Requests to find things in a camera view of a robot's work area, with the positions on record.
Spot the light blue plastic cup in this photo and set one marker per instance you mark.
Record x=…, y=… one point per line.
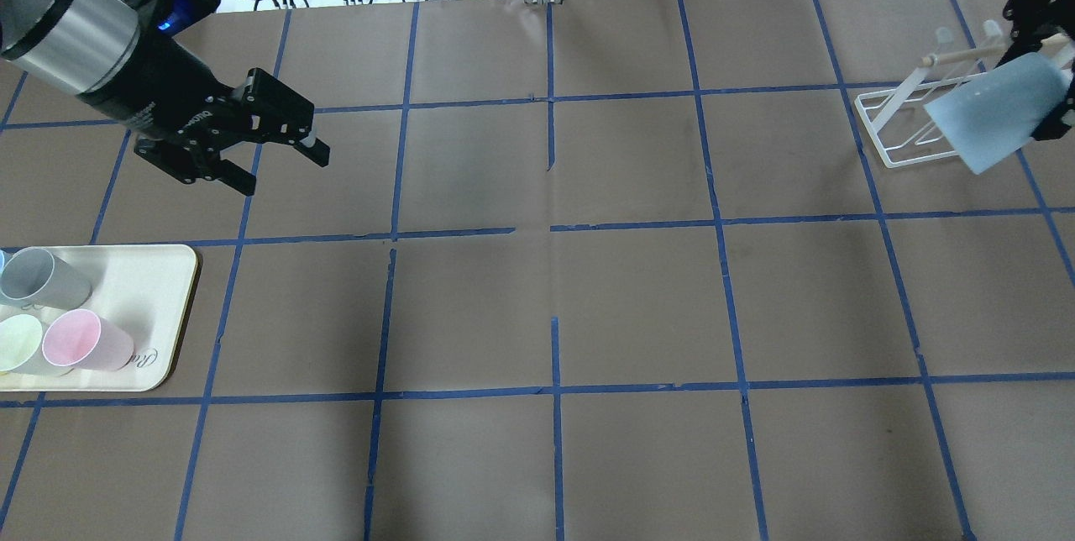
x=990, y=117

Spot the cream plastic tray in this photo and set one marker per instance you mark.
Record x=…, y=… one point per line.
x=145, y=290

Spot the pink plastic cup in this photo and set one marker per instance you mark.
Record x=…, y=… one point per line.
x=81, y=339

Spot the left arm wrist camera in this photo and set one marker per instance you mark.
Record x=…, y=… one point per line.
x=170, y=17

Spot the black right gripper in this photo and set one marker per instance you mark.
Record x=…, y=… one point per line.
x=1044, y=16

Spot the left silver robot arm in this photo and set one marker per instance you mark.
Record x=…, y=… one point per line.
x=121, y=58

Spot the white wire cup rack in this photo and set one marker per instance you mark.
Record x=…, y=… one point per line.
x=895, y=119

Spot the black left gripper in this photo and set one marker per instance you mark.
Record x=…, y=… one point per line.
x=174, y=96

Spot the cream white plastic cup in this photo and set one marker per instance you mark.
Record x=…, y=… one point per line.
x=21, y=347

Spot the grey plastic cup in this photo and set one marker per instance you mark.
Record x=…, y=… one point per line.
x=38, y=277

